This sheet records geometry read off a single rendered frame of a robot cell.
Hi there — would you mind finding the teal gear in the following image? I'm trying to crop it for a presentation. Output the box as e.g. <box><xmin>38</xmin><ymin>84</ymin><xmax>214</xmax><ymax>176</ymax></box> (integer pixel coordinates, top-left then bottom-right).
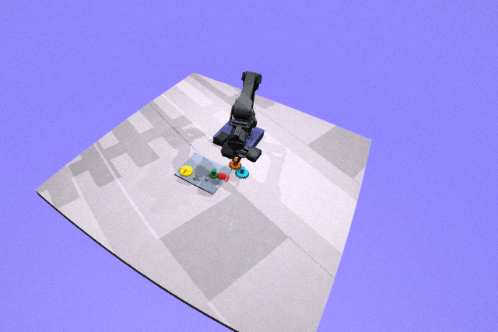
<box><xmin>235</xmin><ymin>166</ymin><xmax>249</xmax><ymax>179</ymax></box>

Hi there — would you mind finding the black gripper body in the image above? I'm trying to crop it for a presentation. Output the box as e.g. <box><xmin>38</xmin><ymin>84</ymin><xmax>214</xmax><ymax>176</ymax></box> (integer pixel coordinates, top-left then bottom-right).
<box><xmin>214</xmin><ymin>131</ymin><xmax>262</xmax><ymax>163</ymax></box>

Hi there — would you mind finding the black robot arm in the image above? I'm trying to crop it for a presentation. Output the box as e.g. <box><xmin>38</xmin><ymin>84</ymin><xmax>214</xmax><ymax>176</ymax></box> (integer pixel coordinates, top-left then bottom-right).
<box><xmin>220</xmin><ymin>71</ymin><xmax>263</xmax><ymax>159</ymax></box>

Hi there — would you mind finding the orange gear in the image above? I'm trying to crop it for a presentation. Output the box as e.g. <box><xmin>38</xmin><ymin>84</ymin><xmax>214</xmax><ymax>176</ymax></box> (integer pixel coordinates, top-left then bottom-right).
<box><xmin>229</xmin><ymin>158</ymin><xmax>242</xmax><ymax>171</ymax></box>

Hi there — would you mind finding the green gear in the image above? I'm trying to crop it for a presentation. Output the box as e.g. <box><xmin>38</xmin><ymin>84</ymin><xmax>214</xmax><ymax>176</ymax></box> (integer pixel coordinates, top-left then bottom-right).
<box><xmin>209</xmin><ymin>169</ymin><xmax>218</xmax><ymax>179</ymax></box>

